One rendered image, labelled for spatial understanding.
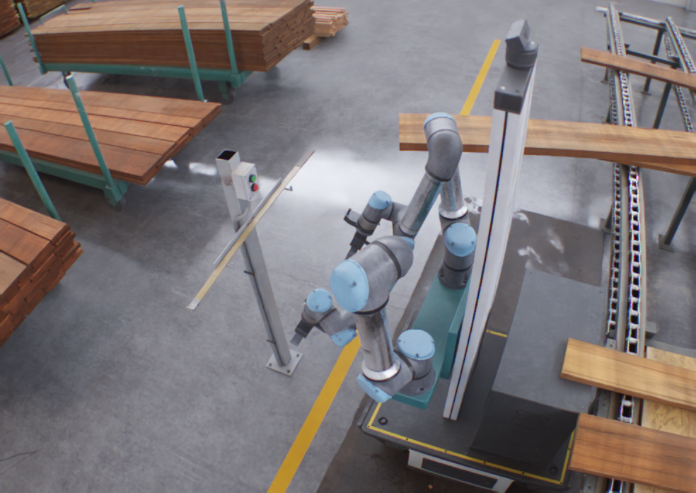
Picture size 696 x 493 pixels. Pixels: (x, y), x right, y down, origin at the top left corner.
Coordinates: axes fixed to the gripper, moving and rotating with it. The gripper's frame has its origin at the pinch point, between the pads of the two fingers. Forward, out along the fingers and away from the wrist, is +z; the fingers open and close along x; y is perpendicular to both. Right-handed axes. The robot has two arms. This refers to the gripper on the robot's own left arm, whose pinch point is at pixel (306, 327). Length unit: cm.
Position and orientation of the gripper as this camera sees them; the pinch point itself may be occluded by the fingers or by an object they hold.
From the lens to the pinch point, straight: 190.0
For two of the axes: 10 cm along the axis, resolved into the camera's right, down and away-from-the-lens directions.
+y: -8.3, -5.5, 0.6
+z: -2.3, 4.3, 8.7
